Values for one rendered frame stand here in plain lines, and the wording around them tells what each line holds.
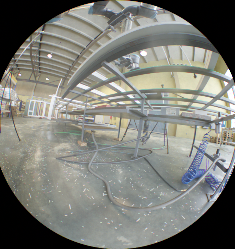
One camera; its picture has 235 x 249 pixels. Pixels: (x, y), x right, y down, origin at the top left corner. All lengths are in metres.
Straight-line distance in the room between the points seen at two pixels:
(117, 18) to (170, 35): 0.34
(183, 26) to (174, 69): 0.30
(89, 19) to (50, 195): 8.96
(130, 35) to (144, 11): 0.40
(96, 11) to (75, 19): 8.43
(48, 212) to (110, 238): 0.29
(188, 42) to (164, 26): 0.12
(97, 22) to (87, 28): 1.11
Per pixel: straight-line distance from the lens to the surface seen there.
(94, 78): 0.85
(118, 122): 8.01
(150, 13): 0.81
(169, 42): 0.45
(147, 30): 0.46
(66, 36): 10.35
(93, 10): 0.75
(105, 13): 0.67
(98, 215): 0.45
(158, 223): 0.50
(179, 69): 0.58
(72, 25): 9.46
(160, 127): 6.66
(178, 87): 7.40
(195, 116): 0.91
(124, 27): 0.80
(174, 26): 0.47
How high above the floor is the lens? 0.43
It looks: 1 degrees down
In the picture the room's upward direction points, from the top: 7 degrees clockwise
